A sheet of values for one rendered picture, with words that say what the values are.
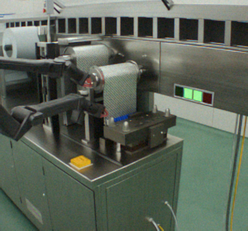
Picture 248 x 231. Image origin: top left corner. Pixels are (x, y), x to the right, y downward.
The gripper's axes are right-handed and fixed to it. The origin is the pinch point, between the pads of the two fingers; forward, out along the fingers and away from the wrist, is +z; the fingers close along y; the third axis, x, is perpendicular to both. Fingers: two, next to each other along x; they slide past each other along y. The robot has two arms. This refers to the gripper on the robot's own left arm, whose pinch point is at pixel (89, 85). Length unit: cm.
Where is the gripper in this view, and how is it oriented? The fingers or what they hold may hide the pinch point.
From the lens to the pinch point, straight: 156.5
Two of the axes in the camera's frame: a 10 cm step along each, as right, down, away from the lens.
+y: 6.9, 3.3, -6.4
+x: 5.2, -8.4, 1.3
